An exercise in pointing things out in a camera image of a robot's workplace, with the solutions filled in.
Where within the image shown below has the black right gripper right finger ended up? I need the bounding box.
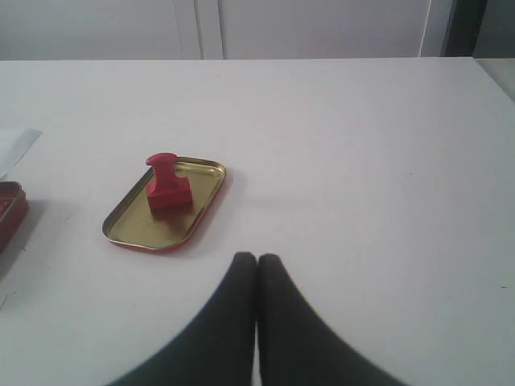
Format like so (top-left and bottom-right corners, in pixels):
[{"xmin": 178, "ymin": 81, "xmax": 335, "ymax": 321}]
[{"xmin": 257, "ymin": 254, "xmax": 402, "ymax": 385}]

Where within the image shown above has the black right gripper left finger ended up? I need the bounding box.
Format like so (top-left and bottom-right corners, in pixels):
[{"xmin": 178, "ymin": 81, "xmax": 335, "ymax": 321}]
[{"xmin": 112, "ymin": 252, "xmax": 257, "ymax": 385}]

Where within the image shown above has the red stamp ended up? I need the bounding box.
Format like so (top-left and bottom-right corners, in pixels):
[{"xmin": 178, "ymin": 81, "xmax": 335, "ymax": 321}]
[{"xmin": 146, "ymin": 153, "xmax": 193, "ymax": 220}]

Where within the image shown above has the red ink pad tin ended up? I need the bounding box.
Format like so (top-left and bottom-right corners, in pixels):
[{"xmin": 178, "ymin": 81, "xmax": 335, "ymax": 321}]
[{"xmin": 0, "ymin": 181, "xmax": 30, "ymax": 252}]

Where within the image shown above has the gold tin lid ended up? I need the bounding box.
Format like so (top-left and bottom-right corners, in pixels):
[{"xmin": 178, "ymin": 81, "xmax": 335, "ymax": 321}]
[{"xmin": 102, "ymin": 157, "xmax": 227, "ymax": 253}]

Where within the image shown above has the white paper sheet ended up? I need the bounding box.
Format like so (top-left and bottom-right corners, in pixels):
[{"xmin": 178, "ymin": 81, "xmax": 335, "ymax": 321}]
[{"xmin": 0, "ymin": 129, "xmax": 41, "ymax": 179}]

